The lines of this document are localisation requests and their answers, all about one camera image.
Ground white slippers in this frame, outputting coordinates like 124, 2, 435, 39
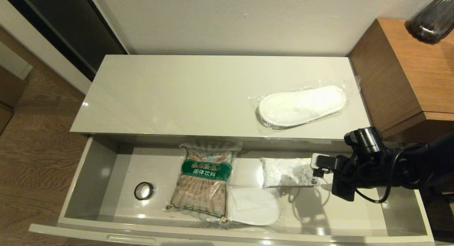
248, 77, 361, 135
227, 186, 281, 227

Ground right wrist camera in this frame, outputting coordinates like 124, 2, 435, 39
310, 152, 337, 177

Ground black tape roll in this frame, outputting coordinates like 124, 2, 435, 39
134, 182, 155, 201

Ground glossy beige drawer cabinet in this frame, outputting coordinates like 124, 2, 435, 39
70, 55, 376, 143

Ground brown wooden side cabinet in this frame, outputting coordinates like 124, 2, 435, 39
349, 18, 454, 144

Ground brown wooden furniture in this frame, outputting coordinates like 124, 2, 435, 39
0, 67, 29, 133

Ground green labelled drink powder bag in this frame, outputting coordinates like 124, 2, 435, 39
164, 141, 243, 220

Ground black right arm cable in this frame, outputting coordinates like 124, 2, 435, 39
355, 186, 391, 204

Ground white tissue pack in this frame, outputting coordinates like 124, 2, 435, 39
261, 157, 320, 189

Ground dark glass vase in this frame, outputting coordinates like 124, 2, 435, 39
406, 0, 454, 45

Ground dark door panel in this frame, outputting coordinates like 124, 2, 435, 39
0, 0, 129, 83

